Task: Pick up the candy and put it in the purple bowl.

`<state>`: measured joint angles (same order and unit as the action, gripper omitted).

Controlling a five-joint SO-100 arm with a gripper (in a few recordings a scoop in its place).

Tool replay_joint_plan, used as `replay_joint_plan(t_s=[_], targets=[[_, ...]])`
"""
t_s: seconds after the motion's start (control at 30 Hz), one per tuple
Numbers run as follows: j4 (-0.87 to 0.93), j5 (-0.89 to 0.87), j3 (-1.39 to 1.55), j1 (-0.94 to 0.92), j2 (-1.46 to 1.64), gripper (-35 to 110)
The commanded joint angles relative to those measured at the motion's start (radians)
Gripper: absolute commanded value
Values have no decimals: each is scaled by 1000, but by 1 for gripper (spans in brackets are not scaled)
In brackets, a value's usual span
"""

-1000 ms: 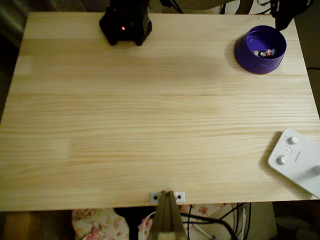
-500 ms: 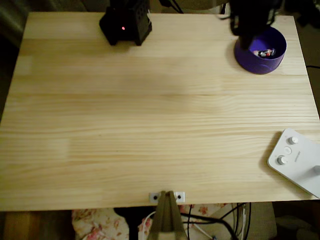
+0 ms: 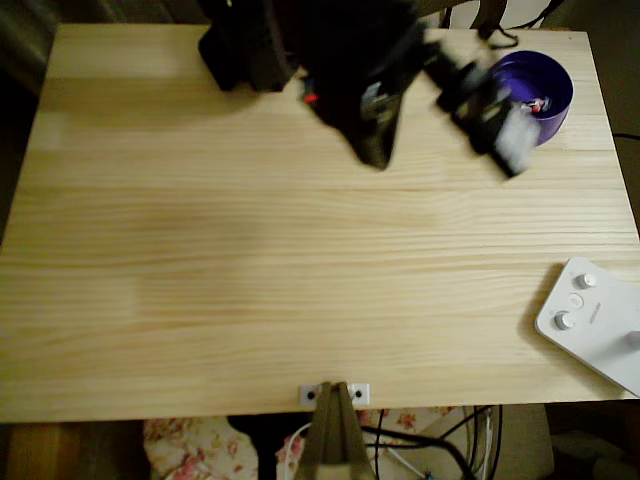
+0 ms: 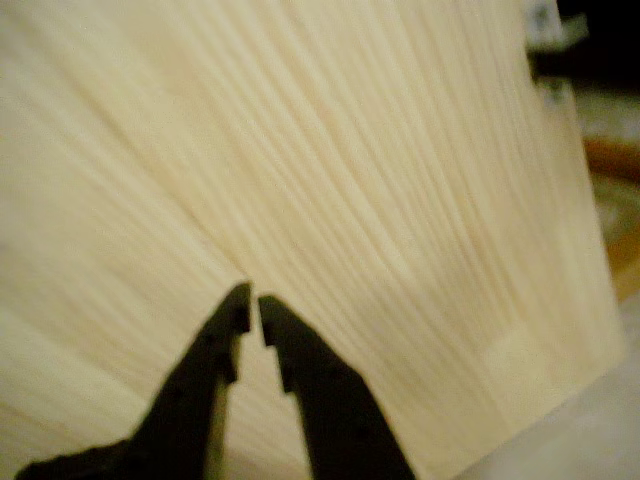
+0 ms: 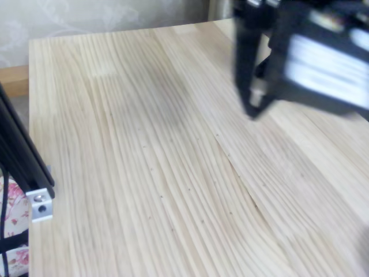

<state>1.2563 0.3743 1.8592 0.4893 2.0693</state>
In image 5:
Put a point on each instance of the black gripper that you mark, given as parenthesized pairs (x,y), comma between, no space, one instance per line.
(251,86)

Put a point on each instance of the floral cushion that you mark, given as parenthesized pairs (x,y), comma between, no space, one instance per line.
(15,202)

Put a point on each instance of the light wooden rail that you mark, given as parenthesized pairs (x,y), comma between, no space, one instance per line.
(14,80)

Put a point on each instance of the silver angle bracket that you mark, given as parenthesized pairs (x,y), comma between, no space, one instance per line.
(49,168)
(40,207)

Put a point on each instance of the grey striped block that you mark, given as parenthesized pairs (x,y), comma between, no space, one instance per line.
(323,66)

